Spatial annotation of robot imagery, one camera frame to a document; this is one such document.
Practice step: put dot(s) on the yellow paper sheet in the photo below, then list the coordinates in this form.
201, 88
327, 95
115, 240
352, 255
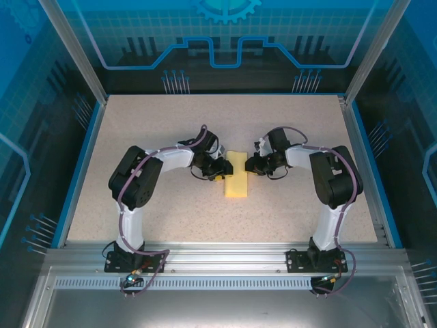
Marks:
235, 182

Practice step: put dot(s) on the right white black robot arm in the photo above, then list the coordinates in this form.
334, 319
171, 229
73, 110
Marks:
327, 232

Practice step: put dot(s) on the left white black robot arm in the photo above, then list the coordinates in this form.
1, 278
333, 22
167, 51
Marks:
133, 225

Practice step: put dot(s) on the blue table edge strip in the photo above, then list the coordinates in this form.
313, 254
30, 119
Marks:
83, 171
375, 171

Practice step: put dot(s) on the grey metal tray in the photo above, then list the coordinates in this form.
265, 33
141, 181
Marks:
222, 307

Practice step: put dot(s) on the blue printed gear panel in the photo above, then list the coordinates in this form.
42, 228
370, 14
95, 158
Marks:
222, 34

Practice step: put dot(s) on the aluminium mounting rail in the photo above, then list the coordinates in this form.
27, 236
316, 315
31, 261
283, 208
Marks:
222, 254

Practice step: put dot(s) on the aluminium table side rail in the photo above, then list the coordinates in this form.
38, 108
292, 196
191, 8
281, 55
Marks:
362, 171

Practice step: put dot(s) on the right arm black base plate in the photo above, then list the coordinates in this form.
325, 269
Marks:
295, 261

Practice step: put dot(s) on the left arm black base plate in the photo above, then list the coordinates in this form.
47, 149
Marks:
112, 264

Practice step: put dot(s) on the blue printed enclosure panel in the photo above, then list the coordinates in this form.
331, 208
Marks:
409, 136
27, 136

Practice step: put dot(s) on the aluminium frame post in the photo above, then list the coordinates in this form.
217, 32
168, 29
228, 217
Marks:
373, 51
75, 51

